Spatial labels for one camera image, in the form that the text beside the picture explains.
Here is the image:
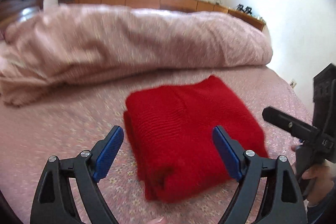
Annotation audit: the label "red knit cardigan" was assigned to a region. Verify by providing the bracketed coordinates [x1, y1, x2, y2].
[123, 76, 268, 203]

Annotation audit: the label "grey right sleeve forearm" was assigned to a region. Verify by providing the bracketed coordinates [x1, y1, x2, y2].
[307, 186, 336, 224]

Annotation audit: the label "person's right hand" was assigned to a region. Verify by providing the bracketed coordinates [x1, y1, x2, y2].
[290, 144, 336, 208]

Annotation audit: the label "dark items on ledge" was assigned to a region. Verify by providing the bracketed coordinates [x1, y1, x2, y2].
[236, 4, 252, 15]

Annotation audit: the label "pink floral duvet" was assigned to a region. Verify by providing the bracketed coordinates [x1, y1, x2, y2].
[1, 5, 273, 106]

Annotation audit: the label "dark wooden headboard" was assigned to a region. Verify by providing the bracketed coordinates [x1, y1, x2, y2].
[1, 0, 44, 31]

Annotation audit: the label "wooden side ledge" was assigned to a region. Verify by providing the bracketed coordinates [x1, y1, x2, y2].
[59, 0, 266, 31]

